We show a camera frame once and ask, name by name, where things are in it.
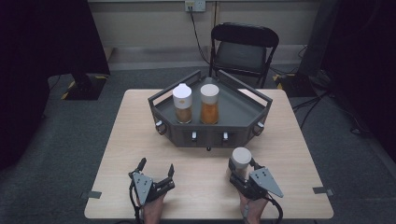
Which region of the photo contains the black stand base yellow tape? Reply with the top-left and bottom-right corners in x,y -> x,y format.
60,73 -> 109,102
273,73 -> 318,98

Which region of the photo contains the person's right hand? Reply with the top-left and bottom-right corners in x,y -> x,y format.
238,190 -> 269,224

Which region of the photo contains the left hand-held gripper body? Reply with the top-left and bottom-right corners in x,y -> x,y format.
128,171 -> 177,207

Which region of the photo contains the black power cable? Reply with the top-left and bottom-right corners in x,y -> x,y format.
187,6 -> 213,67

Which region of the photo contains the brown spice bottle tabbed lid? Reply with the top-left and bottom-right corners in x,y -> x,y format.
172,82 -> 193,125

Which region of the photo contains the black folding chair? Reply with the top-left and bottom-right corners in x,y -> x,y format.
208,21 -> 280,90

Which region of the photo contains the white wall socket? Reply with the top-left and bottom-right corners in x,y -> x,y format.
184,0 -> 206,13

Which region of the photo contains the orange spice bottle white lid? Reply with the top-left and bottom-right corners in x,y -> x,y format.
199,83 -> 220,125

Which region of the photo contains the person's left hand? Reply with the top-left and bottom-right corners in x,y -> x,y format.
141,193 -> 168,224

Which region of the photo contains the dark grey corner storage rack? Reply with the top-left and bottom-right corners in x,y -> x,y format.
148,69 -> 274,152

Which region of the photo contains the dark curtain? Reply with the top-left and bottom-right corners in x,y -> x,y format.
0,0 -> 111,173
298,0 -> 396,157

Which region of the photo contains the black floor cable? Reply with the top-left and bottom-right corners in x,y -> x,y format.
291,90 -> 332,131

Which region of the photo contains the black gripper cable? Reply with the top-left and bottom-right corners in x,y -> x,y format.
128,183 -> 143,224
265,193 -> 285,224

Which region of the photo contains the tan spice bottle white lid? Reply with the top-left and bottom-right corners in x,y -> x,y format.
230,147 -> 252,180

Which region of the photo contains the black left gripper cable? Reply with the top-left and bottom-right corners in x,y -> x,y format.
128,183 -> 143,224

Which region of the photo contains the grey tape strip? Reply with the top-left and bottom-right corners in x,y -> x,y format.
312,186 -> 334,197
79,190 -> 103,201

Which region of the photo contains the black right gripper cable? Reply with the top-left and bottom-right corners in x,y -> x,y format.
265,193 -> 285,224

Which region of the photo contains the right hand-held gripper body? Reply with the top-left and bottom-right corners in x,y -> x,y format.
229,167 -> 285,202

